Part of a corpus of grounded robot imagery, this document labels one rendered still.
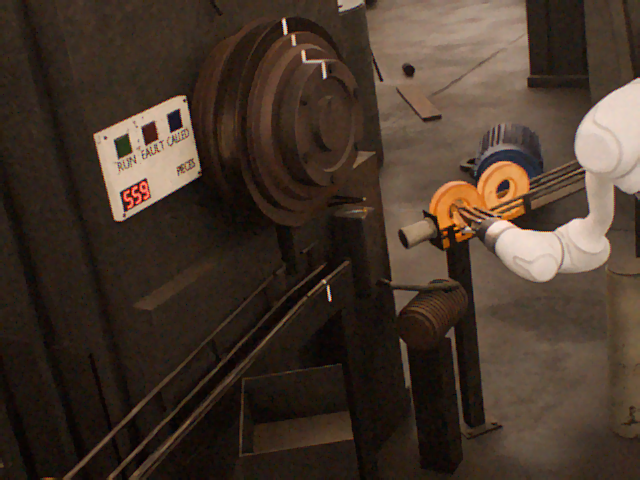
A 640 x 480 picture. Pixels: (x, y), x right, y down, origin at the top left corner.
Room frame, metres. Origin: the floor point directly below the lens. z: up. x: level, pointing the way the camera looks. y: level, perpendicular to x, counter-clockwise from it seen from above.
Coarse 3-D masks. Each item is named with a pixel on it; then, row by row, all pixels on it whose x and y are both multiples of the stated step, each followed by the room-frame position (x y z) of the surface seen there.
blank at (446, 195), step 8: (448, 184) 2.41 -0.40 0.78; (456, 184) 2.40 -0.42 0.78; (464, 184) 2.41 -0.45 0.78; (440, 192) 2.40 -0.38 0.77; (448, 192) 2.39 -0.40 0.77; (456, 192) 2.40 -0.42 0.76; (464, 192) 2.40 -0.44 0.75; (472, 192) 2.41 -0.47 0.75; (432, 200) 2.40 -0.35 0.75; (440, 200) 2.38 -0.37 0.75; (448, 200) 2.39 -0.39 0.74; (464, 200) 2.41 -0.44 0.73; (472, 200) 2.41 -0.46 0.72; (480, 200) 2.42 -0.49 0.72; (432, 208) 2.39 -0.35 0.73; (440, 208) 2.38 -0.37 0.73; (448, 208) 2.39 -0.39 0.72; (440, 216) 2.38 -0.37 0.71; (448, 216) 2.39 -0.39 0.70; (440, 224) 2.38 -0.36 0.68; (448, 224) 2.39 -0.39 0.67
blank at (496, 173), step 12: (492, 168) 2.45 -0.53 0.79; (504, 168) 2.45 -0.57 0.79; (516, 168) 2.46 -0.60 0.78; (480, 180) 2.45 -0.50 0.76; (492, 180) 2.43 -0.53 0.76; (516, 180) 2.46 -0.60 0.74; (528, 180) 2.47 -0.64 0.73; (480, 192) 2.43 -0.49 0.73; (492, 192) 2.43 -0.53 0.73; (516, 192) 2.46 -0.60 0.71; (492, 204) 2.43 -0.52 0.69; (504, 216) 2.44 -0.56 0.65
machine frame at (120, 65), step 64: (0, 0) 1.82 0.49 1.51; (64, 0) 1.79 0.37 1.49; (128, 0) 1.92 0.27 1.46; (192, 0) 2.08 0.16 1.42; (256, 0) 2.26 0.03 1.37; (320, 0) 2.48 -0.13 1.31; (0, 64) 1.89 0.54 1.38; (64, 64) 1.79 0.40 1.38; (128, 64) 1.89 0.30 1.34; (192, 64) 2.04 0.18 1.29; (0, 128) 1.93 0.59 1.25; (64, 128) 1.81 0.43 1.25; (0, 192) 1.92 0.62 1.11; (64, 192) 1.80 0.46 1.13; (192, 192) 1.98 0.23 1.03; (0, 256) 2.00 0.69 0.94; (64, 256) 1.87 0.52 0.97; (128, 256) 1.79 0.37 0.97; (192, 256) 1.94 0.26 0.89; (256, 256) 2.03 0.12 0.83; (320, 256) 2.24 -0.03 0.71; (384, 256) 2.49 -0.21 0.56; (0, 320) 2.04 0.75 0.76; (64, 320) 1.91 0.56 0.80; (128, 320) 1.79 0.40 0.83; (192, 320) 1.83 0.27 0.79; (256, 320) 2.00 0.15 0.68; (384, 320) 2.46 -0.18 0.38; (0, 384) 2.05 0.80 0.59; (64, 384) 1.93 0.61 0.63; (128, 384) 1.82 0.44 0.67; (192, 384) 1.79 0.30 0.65; (384, 384) 2.42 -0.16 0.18; (0, 448) 2.14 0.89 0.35; (64, 448) 1.94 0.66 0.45; (128, 448) 1.80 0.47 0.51
